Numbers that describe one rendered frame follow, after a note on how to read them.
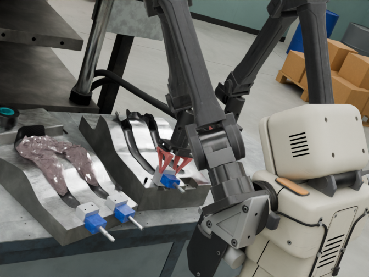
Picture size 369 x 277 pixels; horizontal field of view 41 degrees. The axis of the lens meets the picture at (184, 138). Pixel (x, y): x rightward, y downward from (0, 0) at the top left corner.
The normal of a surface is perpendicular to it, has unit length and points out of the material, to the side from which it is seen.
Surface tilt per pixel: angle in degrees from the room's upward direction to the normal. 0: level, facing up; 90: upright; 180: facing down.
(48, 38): 90
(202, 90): 59
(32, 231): 0
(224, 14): 90
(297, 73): 90
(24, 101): 0
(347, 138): 48
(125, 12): 90
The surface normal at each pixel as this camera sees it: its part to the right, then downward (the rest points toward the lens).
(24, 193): -0.62, 0.14
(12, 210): 0.33, -0.85
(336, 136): 0.66, -0.19
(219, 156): 0.00, -0.25
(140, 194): -0.80, -0.02
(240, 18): 0.32, 0.50
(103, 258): 0.51, 0.52
